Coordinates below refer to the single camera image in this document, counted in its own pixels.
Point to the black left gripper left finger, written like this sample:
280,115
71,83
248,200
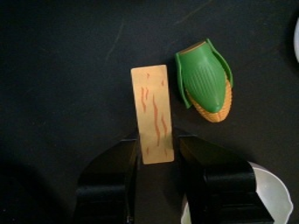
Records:
104,186

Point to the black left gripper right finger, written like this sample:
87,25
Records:
221,186

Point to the toy corn cob green husk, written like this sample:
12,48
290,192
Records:
204,81

